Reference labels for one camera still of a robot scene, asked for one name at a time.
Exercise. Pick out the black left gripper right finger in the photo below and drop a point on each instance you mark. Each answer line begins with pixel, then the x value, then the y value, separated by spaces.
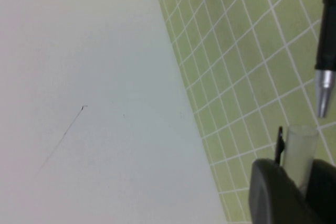
pixel 324 192

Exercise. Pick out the translucent pen cap black clip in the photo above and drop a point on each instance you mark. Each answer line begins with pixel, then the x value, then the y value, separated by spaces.
pixel 299 150

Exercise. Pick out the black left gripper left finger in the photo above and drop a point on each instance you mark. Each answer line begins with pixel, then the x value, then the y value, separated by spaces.
pixel 273 197

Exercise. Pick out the green grid mat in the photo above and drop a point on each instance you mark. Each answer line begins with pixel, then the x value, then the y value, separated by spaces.
pixel 236 51

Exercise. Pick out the black pen silver tip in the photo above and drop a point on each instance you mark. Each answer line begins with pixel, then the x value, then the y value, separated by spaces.
pixel 326 37

